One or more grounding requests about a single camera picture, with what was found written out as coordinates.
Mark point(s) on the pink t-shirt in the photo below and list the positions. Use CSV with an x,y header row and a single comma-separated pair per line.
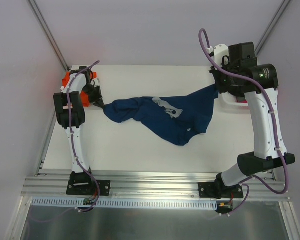
x,y
241,100

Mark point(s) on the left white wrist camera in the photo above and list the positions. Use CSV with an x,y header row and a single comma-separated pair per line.
x,y
97,82

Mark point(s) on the white plastic laundry basket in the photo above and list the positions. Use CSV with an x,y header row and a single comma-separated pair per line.
x,y
231,101

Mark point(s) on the left corner aluminium profile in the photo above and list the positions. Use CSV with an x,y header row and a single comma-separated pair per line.
x,y
47,32

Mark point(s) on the aluminium mounting rail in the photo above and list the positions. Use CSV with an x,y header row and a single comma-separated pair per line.
x,y
124,184

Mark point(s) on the orange folded t-shirt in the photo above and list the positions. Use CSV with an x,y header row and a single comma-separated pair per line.
x,y
84,96

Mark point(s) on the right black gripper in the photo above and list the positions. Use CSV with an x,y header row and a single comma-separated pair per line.
x,y
221,84

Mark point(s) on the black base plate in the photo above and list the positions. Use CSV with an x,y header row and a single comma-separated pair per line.
x,y
89,188
215,191

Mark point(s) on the right corner aluminium profile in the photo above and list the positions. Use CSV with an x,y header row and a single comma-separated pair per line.
x,y
278,15

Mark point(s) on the white slotted cable duct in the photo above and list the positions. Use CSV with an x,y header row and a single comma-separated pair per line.
x,y
124,203

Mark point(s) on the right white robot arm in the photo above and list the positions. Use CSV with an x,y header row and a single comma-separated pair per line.
x,y
269,151

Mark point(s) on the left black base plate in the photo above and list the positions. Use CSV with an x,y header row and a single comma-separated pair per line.
x,y
89,188

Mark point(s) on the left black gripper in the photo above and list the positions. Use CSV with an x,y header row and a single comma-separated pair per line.
x,y
97,95

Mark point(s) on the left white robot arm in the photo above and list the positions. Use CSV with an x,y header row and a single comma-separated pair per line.
x,y
80,89

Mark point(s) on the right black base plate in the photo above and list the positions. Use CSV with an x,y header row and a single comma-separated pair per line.
x,y
215,191

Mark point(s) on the corner aluminium profile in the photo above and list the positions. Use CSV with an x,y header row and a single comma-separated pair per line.
x,y
278,15
47,32

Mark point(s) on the navy blue t-shirt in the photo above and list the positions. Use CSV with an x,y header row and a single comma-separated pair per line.
x,y
175,119

